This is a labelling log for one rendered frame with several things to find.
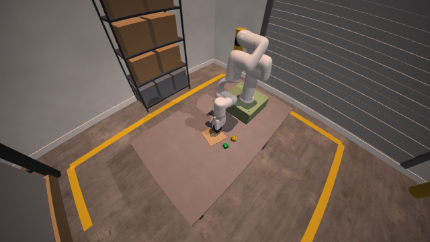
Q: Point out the orange flat mat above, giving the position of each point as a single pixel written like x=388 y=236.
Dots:
x=212 y=137

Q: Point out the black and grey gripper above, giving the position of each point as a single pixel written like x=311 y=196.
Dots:
x=216 y=124

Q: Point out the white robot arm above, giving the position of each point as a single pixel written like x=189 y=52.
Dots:
x=254 y=61

